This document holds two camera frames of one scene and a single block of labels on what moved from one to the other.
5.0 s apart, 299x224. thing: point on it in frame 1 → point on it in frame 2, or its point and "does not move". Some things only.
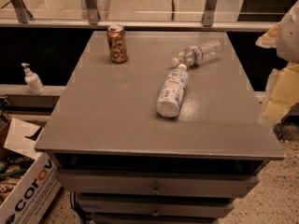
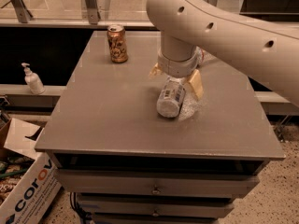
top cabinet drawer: [96, 181] does not move
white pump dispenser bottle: [34, 83] does not move
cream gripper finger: [269, 39] → [178, 69]
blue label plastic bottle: [172, 91] does not move
